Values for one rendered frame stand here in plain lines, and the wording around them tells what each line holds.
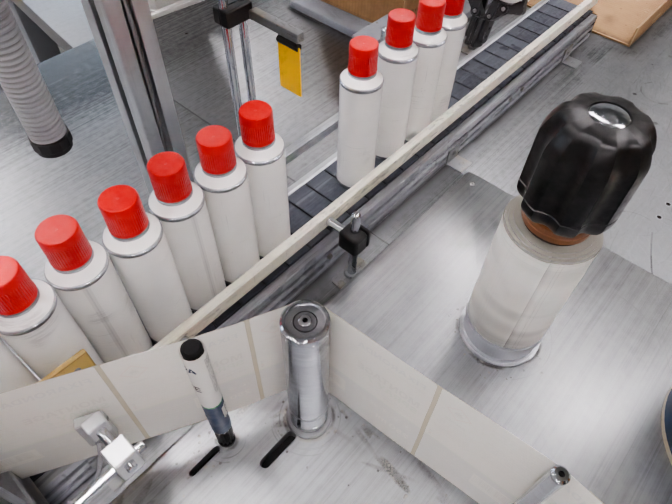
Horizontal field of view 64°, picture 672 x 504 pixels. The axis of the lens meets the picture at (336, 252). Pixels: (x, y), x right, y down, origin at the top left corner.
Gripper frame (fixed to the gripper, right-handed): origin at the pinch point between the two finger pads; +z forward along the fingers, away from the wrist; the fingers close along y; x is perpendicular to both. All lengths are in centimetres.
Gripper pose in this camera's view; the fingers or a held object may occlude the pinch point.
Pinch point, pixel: (478, 31)
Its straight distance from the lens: 88.6
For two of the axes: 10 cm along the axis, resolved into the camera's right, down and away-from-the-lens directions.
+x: 6.1, -3.2, 7.2
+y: 7.5, 5.3, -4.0
